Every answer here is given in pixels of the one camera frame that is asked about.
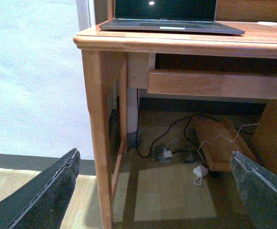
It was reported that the white power adapter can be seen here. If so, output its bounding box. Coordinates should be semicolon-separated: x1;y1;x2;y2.
193;165;208;178

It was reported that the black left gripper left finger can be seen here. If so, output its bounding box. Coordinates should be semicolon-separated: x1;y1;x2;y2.
0;148;81;229

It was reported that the wooden desk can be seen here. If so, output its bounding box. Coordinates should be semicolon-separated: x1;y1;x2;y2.
73;0;277;229

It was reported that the grey open laptop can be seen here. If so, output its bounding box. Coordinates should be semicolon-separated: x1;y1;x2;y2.
100;0;245;35

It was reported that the white charger cable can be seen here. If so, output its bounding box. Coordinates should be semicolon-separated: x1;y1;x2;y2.
193;122;259;187

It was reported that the grey power strip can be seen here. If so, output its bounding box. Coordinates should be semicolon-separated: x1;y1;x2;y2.
154;145;173;163

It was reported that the black cable under desk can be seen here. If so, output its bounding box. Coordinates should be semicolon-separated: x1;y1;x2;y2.
135;88;215;158

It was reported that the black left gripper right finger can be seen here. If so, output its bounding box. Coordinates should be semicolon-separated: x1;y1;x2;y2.
230;151;277;229

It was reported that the wooden pull-out keyboard tray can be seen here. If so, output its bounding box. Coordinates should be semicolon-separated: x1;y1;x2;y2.
147;70;277;100

